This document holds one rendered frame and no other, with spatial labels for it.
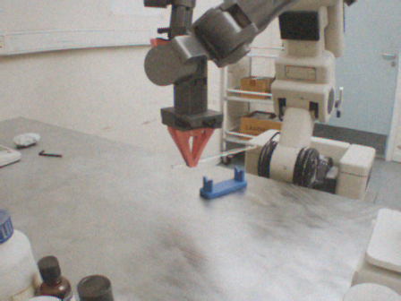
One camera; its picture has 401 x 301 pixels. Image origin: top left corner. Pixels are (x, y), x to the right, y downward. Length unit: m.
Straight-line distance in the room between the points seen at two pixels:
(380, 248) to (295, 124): 0.94
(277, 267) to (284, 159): 0.80
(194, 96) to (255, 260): 0.26
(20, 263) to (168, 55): 0.30
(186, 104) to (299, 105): 0.80
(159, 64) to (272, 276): 0.32
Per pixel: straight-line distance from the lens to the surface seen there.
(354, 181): 1.42
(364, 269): 0.36
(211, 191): 0.61
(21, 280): 0.35
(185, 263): 0.45
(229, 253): 0.47
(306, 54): 1.26
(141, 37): 1.95
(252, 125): 2.71
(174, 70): 0.44
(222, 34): 0.48
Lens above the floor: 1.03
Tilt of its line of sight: 19 degrees down
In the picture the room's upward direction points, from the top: straight up
